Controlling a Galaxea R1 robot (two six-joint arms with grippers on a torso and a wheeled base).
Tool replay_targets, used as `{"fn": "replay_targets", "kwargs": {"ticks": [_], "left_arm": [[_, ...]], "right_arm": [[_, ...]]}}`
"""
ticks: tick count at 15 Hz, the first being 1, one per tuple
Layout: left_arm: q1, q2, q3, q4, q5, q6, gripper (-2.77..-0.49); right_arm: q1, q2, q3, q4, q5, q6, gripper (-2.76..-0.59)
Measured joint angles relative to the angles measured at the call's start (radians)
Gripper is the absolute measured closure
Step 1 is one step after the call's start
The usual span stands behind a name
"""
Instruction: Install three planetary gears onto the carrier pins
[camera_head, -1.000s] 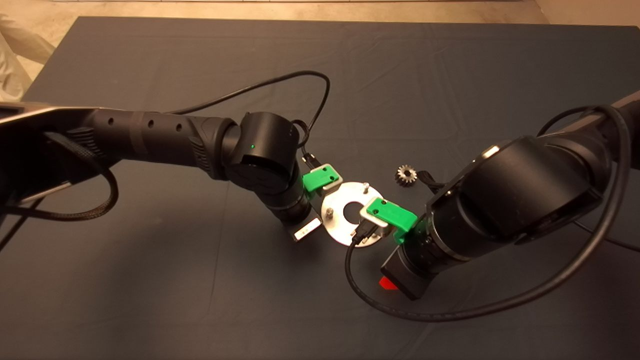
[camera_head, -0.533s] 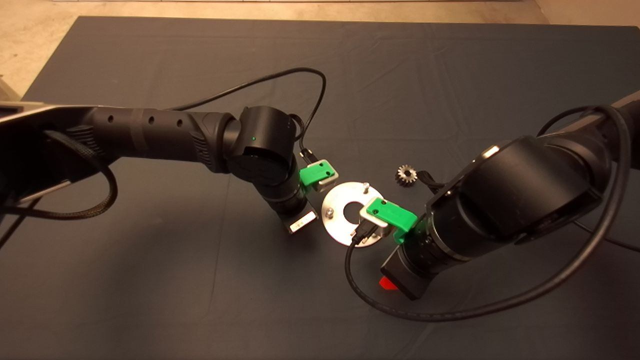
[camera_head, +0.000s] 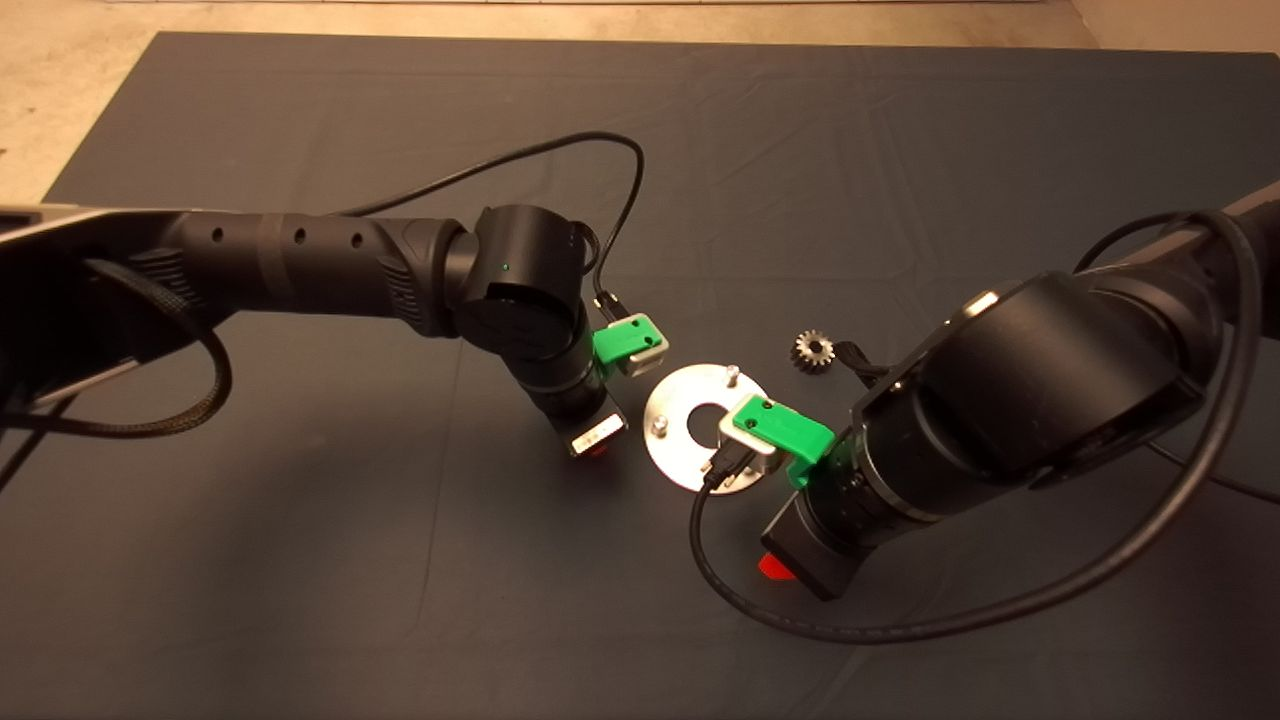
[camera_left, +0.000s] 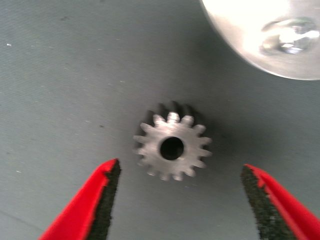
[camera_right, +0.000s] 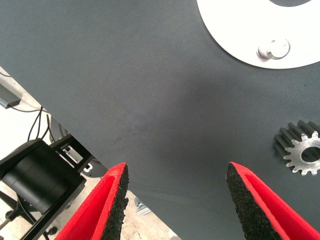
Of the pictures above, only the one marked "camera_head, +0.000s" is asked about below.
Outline thick black right camera cable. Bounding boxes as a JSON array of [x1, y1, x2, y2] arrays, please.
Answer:
[[688, 210, 1263, 644]]

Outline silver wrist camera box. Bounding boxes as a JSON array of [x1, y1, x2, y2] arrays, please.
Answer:
[[715, 405, 781, 479], [615, 320, 669, 378]]

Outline round metal carrier plate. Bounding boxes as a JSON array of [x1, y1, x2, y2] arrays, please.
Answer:
[[642, 363, 776, 493]]

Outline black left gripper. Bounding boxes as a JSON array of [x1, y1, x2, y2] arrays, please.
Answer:
[[560, 405, 629, 460]]

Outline thin black left camera cable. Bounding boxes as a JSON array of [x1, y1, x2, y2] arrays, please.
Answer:
[[335, 131, 646, 321]]

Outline black cable strap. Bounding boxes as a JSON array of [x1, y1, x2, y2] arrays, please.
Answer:
[[835, 342, 893, 389]]

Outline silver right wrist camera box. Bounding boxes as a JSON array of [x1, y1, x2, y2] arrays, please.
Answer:
[[715, 405, 781, 479]]

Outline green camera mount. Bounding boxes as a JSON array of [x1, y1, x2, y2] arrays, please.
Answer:
[[730, 395, 836, 491], [592, 314, 663, 369]]

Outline dark grey table cloth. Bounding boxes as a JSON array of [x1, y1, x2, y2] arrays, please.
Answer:
[[0, 30, 1280, 720]]

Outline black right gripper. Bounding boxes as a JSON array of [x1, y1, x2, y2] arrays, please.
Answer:
[[757, 497, 864, 602]]

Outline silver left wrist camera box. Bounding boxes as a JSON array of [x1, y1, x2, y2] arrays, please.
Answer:
[[615, 320, 669, 378]]

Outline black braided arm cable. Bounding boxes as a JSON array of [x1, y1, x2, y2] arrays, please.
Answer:
[[0, 260, 233, 441]]

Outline green right camera mount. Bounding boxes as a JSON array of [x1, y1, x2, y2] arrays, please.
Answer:
[[730, 395, 836, 491]]

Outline green left camera mount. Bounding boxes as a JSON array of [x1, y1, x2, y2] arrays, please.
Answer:
[[592, 314, 663, 369]]

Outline dark steel planetary gear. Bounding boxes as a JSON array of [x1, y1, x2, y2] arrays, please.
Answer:
[[792, 330, 837, 375]]

